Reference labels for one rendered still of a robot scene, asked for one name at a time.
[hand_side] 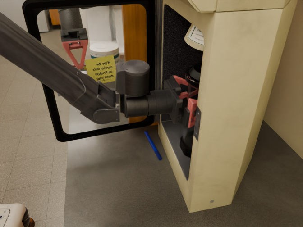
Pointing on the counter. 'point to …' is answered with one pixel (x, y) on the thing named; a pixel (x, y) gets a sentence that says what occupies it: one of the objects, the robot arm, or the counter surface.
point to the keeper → (197, 123)
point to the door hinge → (158, 49)
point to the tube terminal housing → (230, 93)
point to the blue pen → (153, 145)
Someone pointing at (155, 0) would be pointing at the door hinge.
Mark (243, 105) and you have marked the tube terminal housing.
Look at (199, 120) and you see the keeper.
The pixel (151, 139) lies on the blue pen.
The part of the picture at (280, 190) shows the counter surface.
